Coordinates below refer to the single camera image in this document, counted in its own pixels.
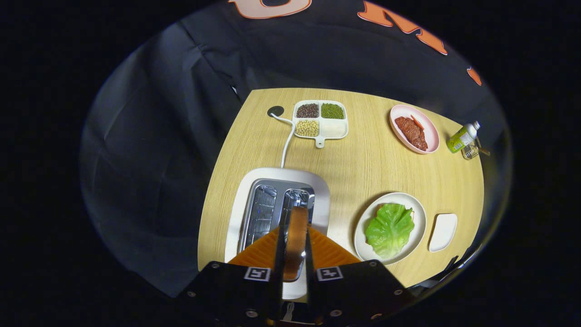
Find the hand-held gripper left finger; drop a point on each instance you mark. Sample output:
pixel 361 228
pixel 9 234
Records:
pixel 279 272

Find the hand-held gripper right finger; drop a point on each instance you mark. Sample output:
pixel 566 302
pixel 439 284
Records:
pixel 311 277

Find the browned toast slice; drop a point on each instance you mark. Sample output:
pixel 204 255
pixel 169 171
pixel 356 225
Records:
pixel 295 240

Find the green lettuce leaf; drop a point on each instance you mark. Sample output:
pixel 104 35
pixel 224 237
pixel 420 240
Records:
pixel 388 229

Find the white toaster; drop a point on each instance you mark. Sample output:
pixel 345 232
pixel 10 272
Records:
pixel 281 175

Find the white round plate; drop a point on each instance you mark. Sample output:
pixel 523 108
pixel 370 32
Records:
pixel 420 222

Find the white square plate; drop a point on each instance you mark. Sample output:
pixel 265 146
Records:
pixel 442 231

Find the pile of yellow soybeans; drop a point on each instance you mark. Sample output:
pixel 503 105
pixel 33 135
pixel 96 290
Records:
pixel 307 128

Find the white divided dish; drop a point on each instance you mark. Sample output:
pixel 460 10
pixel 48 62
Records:
pixel 333 129

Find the pile of dark red beans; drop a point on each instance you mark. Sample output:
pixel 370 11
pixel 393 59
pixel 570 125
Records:
pixel 307 110

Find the pile of green beans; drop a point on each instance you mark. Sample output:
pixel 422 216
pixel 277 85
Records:
pixel 332 111

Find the brown meat slice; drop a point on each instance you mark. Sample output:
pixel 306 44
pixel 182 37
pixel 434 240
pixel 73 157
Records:
pixel 411 131

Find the pink plate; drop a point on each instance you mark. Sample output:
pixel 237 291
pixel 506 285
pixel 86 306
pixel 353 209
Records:
pixel 431 136

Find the red sausage piece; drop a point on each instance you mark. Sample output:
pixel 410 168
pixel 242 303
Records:
pixel 416 121

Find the silver bottle with green label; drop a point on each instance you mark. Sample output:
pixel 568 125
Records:
pixel 459 138

